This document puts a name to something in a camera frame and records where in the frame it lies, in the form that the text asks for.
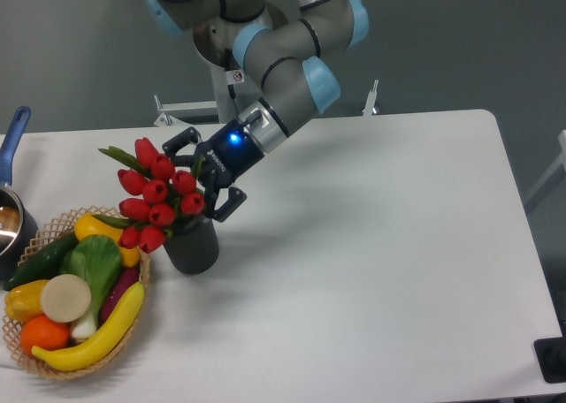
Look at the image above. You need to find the yellow bell pepper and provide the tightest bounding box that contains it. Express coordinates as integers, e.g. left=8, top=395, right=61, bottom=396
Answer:
left=4, top=279, right=49, bottom=323

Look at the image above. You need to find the yellow banana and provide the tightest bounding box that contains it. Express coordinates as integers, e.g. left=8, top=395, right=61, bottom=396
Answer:
left=32, top=282, right=145, bottom=372

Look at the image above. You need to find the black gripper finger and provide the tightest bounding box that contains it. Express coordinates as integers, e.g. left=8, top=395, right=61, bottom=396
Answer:
left=203, top=185, right=247, bottom=222
left=162, top=127, right=202, bottom=167

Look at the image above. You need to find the green bok choy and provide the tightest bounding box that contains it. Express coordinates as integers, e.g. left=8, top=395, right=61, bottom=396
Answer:
left=60, top=235, right=122, bottom=343

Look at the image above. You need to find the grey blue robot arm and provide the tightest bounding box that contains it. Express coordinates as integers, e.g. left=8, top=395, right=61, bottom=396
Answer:
left=145, top=0, right=369, bottom=221

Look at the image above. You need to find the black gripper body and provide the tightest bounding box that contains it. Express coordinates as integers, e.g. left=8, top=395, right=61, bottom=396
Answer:
left=194, top=120, right=264, bottom=189

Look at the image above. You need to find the blue handled saucepan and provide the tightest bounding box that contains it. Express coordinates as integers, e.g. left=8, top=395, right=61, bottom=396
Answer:
left=1, top=106, right=38, bottom=281

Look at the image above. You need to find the green cucumber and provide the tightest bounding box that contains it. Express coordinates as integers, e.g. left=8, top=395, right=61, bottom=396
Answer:
left=4, top=232, right=79, bottom=291

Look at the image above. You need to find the yellow squash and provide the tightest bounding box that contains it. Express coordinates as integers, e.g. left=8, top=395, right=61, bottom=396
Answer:
left=73, top=213, right=141, bottom=268

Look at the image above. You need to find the purple sweet potato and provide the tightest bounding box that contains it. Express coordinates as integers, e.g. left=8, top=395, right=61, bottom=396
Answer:
left=99, top=267, right=139, bottom=323

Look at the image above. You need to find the beige round disc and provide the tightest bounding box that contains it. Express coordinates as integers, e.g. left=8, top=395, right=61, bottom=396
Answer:
left=40, top=274, right=91, bottom=323

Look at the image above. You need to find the black device at edge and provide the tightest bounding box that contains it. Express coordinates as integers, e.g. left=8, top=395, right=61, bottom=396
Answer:
left=533, top=337, right=565, bottom=384

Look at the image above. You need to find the white frame at right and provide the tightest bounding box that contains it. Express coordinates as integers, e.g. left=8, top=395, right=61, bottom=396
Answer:
left=524, top=130, right=565, bottom=215

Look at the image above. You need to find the red tulip bouquet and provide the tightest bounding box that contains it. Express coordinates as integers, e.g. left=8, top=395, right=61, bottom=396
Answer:
left=99, top=138, right=206, bottom=254

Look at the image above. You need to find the orange fruit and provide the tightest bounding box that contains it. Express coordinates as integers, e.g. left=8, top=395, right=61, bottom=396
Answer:
left=19, top=315, right=70, bottom=356

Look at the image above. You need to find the dark grey ribbed vase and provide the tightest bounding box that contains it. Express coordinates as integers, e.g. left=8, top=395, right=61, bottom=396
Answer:
left=164, top=219, right=219, bottom=275

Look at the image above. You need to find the woven wicker basket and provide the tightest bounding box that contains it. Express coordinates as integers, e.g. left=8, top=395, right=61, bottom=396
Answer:
left=2, top=206, right=150, bottom=380

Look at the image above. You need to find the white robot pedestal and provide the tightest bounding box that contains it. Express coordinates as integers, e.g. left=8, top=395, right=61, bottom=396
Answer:
left=153, top=3, right=381, bottom=128

